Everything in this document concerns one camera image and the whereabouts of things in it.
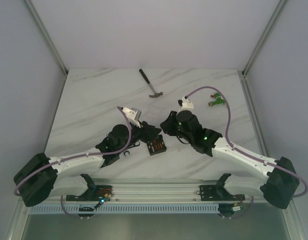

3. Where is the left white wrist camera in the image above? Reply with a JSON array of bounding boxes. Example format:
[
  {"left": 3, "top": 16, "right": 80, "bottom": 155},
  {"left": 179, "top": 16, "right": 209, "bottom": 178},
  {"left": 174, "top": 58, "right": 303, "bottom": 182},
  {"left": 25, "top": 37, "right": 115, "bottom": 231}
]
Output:
[{"left": 122, "top": 107, "right": 142, "bottom": 128}]

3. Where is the aluminium corner post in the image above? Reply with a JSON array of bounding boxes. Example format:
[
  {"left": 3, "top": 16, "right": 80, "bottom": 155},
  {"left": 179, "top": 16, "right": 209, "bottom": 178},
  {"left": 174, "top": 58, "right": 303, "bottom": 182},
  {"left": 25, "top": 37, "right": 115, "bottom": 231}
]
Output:
[
  {"left": 24, "top": 0, "right": 69, "bottom": 76},
  {"left": 242, "top": 0, "right": 288, "bottom": 77}
]

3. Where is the aluminium front rail frame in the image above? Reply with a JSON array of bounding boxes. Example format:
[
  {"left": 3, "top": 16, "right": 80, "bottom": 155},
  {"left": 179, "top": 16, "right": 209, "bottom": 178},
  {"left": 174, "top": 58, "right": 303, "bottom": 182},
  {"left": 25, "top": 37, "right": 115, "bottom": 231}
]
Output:
[{"left": 20, "top": 178, "right": 293, "bottom": 205}]

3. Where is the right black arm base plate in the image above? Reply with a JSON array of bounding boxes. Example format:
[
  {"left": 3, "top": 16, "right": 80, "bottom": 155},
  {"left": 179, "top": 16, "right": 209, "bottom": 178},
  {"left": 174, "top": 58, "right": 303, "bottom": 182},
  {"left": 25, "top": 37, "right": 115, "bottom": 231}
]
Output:
[{"left": 198, "top": 185, "right": 245, "bottom": 201}]

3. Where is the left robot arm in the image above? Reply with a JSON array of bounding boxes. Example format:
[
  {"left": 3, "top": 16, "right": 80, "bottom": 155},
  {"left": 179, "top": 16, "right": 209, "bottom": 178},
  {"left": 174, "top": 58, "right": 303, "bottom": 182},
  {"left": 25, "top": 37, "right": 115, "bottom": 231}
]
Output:
[{"left": 14, "top": 121, "right": 161, "bottom": 207}]

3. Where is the left aluminium corner post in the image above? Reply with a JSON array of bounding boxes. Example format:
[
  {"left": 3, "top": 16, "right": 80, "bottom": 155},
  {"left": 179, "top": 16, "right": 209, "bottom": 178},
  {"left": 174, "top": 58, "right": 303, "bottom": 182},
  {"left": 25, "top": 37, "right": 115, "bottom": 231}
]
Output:
[{"left": 24, "top": 0, "right": 69, "bottom": 76}]

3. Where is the green red plastic connector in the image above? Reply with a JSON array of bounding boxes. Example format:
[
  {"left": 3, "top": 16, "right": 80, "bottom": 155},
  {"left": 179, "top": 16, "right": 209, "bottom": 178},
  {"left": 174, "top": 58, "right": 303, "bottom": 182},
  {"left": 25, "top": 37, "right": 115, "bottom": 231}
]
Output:
[{"left": 208, "top": 92, "right": 225, "bottom": 107}]

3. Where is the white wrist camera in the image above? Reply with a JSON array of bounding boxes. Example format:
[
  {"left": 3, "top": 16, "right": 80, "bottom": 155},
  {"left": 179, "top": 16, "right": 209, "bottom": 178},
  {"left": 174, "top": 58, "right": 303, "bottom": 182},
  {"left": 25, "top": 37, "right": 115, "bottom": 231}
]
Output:
[
  {"left": 122, "top": 107, "right": 142, "bottom": 128},
  {"left": 177, "top": 96, "right": 194, "bottom": 113}
]

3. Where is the slotted grey cable duct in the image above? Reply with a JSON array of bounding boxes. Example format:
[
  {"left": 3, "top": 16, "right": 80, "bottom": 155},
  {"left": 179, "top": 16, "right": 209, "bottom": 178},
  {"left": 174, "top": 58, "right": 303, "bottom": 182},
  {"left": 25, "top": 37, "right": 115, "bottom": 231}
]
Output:
[{"left": 30, "top": 203, "right": 219, "bottom": 215}]

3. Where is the clear fuse box cover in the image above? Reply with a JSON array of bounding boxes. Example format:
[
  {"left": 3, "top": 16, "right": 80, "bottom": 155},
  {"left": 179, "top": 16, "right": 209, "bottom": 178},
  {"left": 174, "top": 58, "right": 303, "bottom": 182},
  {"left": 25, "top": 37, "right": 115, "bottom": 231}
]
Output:
[{"left": 145, "top": 104, "right": 164, "bottom": 119}]

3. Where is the black fuse box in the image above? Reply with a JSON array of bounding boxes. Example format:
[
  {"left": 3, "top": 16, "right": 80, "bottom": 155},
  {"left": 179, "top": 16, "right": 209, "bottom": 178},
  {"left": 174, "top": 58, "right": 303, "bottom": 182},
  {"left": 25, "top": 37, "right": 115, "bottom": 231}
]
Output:
[{"left": 146, "top": 134, "right": 167, "bottom": 156}]

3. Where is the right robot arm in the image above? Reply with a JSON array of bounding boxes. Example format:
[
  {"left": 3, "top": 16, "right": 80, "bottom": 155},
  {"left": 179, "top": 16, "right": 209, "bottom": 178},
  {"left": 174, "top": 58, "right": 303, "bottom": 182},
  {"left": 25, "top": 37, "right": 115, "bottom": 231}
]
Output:
[{"left": 160, "top": 110, "right": 299, "bottom": 209}]

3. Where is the black handled claw hammer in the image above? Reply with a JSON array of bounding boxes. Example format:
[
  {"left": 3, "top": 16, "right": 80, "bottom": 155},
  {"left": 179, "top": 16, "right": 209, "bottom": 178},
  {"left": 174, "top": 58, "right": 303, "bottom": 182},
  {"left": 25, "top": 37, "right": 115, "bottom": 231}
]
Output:
[{"left": 139, "top": 69, "right": 163, "bottom": 98}]

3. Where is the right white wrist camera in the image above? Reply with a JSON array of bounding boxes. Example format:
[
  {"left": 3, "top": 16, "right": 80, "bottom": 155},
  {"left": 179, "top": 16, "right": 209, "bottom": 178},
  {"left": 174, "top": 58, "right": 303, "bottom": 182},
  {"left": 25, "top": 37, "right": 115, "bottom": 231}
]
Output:
[{"left": 177, "top": 96, "right": 194, "bottom": 113}]

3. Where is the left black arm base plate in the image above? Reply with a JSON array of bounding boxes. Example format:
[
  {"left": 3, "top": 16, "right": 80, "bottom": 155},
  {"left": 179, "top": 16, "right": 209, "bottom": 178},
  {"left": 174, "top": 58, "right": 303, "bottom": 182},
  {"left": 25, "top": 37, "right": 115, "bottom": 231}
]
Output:
[{"left": 66, "top": 185, "right": 112, "bottom": 202}]

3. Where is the right aluminium corner post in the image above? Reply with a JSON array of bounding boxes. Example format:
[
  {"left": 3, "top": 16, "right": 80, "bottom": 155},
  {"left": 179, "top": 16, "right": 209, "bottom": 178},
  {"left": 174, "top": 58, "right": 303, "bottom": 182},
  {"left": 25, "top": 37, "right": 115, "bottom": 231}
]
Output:
[{"left": 242, "top": 0, "right": 288, "bottom": 77}]

